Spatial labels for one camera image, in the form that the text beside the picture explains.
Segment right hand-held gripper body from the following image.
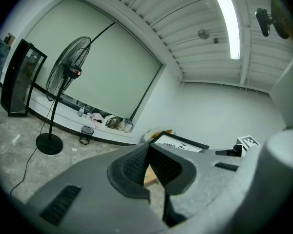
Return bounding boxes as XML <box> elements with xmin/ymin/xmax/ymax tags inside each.
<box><xmin>232</xmin><ymin>136</ymin><xmax>260</xmax><ymax>158</ymax></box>

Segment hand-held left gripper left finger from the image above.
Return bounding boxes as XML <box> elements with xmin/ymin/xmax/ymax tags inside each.
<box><xmin>107</xmin><ymin>142</ymin><xmax>151</xmax><ymax>200</ymax></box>

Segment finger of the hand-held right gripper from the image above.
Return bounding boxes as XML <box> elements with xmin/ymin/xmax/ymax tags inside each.
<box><xmin>214</xmin><ymin>149</ymin><xmax>235</xmax><ymax>156</ymax></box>

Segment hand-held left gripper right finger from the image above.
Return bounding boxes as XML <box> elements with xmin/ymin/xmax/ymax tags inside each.
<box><xmin>149</xmin><ymin>143</ymin><xmax>197</xmax><ymax>228</ymax></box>

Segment oval wooden table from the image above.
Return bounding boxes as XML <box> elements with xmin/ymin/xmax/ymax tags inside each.
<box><xmin>143</xmin><ymin>164</ymin><xmax>160</xmax><ymax>187</ymax></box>

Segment black white striped blanket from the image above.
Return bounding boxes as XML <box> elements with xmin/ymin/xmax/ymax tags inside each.
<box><xmin>144</xmin><ymin>128</ymin><xmax>166</xmax><ymax>145</ymax></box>

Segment white tote bag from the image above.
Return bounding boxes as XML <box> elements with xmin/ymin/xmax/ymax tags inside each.
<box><xmin>122</xmin><ymin>117</ymin><xmax>134</xmax><ymax>134</ymax></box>

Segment brown handbag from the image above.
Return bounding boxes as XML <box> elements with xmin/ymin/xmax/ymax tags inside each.
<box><xmin>105</xmin><ymin>117</ymin><xmax>123</xmax><ymax>131</ymax></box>

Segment black mesh trash bin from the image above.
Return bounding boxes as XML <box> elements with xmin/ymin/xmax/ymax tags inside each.
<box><xmin>79</xmin><ymin>126</ymin><xmax>95</xmax><ymax>145</ymax></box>

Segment person's cream printed shirt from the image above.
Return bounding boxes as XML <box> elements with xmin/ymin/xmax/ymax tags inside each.
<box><xmin>270</xmin><ymin>45</ymin><xmax>293</xmax><ymax>129</ymax></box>

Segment pink white bag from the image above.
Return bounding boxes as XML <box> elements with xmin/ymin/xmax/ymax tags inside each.
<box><xmin>88</xmin><ymin>112</ymin><xmax>105</xmax><ymax>129</ymax></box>

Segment pale roller window blind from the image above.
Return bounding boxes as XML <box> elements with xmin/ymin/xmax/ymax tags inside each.
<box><xmin>24</xmin><ymin>0</ymin><xmax>118</xmax><ymax>99</ymax></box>
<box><xmin>61</xmin><ymin>20</ymin><xmax>162</xmax><ymax>119</ymax></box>

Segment round ceiling fixture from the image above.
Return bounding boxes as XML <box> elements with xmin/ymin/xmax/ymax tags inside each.
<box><xmin>197</xmin><ymin>28</ymin><xmax>210</xmax><ymax>40</ymax></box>

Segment black standing floor fan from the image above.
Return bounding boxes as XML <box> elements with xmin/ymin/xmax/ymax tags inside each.
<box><xmin>36</xmin><ymin>36</ymin><xmax>92</xmax><ymax>156</ymax></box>

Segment long ceiling tube light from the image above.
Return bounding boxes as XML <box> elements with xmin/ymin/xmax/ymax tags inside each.
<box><xmin>212</xmin><ymin>0</ymin><xmax>241</xmax><ymax>60</ymax></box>

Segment black glass display cabinet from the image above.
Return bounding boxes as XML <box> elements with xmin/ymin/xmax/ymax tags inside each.
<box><xmin>0</xmin><ymin>38</ymin><xmax>48</xmax><ymax>117</ymax></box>

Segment small brown cardboard box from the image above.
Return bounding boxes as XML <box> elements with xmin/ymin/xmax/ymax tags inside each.
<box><xmin>3</xmin><ymin>33</ymin><xmax>16</xmax><ymax>45</ymax></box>

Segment black fan power cable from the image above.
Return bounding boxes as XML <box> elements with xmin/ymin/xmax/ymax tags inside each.
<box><xmin>9</xmin><ymin>146</ymin><xmax>40</xmax><ymax>196</ymax></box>

